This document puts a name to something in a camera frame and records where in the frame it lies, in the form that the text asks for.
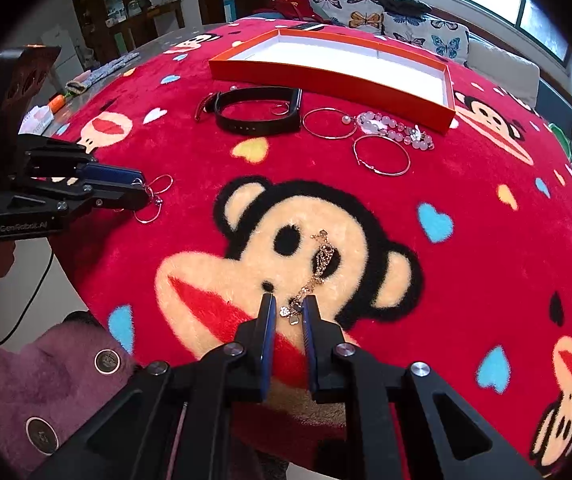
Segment grey knit glove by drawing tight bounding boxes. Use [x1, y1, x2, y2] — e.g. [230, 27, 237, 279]
[63, 51, 139, 98]

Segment beige cushion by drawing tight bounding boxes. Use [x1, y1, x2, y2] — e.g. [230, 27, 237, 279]
[466, 38, 540, 108]

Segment butterfly pillow right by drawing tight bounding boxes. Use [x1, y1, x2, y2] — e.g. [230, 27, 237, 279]
[382, 13, 469, 64]

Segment butterfly pillow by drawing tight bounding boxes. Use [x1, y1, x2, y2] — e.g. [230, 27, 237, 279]
[382, 13, 469, 64]
[310, 0, 383, 35]

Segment silver bangle ring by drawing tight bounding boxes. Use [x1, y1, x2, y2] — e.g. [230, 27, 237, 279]
[352, 134, 412, 178]
[301, 106, 359, 141]

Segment butterfly pillow left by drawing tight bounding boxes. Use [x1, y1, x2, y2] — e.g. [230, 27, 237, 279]
[310, 0, 383, 35]

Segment black cloth on pillows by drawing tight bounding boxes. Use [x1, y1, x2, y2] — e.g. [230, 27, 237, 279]
[371, 0, 432, 18]

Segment black remote control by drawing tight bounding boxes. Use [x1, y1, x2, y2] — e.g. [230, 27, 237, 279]
[288, 22, 325, 32]

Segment pink bead bracelet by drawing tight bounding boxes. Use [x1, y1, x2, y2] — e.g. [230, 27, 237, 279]
[341, 110, 437, 152]

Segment red embroidered bag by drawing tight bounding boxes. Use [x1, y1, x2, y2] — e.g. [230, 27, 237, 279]
[272, 0, 316, 21]

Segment red monkey print blanket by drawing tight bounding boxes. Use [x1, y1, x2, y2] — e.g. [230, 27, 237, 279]
[54, 18, 572, 478]

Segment silver linked hoop earrings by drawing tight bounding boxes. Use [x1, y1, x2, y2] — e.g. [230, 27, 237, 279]
[134, 174, 174, 226]

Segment dark wooden cabinet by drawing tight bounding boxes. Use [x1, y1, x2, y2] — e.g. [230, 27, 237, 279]
[68, 0, 153, 64]

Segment orange carrot toy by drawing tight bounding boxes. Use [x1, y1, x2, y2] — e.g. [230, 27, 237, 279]
[48, 92, 72, 115]

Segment black smart band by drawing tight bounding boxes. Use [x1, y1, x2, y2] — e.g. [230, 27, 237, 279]
[195, 86, 303, 136]

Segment purple fleece sleeve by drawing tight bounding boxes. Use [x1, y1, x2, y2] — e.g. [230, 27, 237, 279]
[0, 311, 136, 479]

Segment orange shallow box tray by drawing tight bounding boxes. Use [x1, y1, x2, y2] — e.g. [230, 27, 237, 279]
[209, 28, 455, 134]

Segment black cable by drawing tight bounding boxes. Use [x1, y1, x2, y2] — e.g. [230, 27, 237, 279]
[0, 251, 56, 348]

